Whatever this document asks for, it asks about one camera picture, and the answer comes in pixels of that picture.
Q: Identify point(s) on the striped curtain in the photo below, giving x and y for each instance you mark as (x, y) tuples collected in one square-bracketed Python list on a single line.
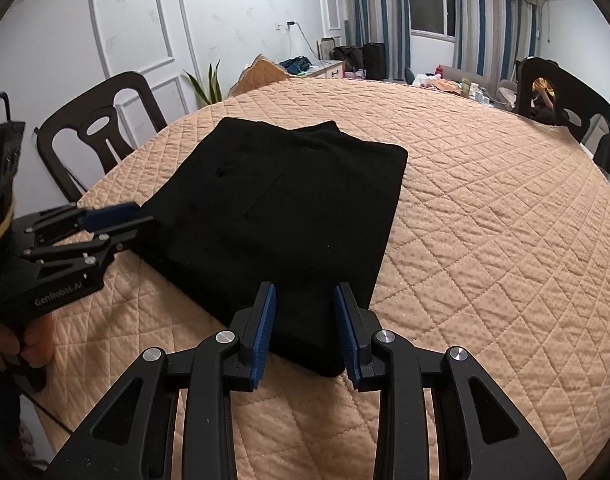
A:
[(375, 5), (495, 15)]

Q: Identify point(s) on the green potted plant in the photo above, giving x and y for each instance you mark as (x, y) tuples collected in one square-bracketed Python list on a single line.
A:
[(207, 87)]

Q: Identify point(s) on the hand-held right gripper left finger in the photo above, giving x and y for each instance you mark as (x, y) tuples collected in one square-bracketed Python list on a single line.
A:
[(264, 330)]

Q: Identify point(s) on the white side cabinet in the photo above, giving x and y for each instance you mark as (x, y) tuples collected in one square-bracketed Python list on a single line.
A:
[(325, 69)]

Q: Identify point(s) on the small red bottle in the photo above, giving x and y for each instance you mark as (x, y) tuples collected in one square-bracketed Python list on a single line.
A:
[(440, 70)]

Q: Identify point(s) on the brown cardboard box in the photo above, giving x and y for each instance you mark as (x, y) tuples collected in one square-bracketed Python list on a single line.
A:
[(260, 72)]

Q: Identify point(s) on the person's left hand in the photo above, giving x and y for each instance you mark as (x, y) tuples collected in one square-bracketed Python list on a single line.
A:
[(35, 340)]

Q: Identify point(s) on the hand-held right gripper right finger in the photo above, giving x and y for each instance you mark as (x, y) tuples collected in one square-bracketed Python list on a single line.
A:
[(346, 330)]

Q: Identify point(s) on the black handbag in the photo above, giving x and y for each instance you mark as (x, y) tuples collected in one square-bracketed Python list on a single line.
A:
[(347, 57)]

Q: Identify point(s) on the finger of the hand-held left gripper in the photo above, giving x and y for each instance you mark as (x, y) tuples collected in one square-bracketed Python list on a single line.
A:
[(120, 240), (110, 215)]

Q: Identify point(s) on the black pants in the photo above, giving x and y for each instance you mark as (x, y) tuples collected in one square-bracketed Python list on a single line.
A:
[(285, 210)]

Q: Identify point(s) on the dark wooden chair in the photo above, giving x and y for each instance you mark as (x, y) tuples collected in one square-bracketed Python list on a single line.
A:
[(120, 105), (580, 100)]

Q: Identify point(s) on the peach quilted blanket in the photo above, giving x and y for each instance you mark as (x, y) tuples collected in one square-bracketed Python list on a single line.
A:
[(485, 235)]

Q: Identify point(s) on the blue clothing pile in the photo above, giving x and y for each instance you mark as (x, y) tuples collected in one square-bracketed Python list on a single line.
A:
[(295, 65)]

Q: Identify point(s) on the black upright bag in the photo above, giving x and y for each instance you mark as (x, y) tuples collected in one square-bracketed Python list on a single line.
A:
[(374, 60)]

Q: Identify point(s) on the window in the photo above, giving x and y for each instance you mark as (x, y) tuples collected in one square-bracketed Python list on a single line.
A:
[(432, 5)]

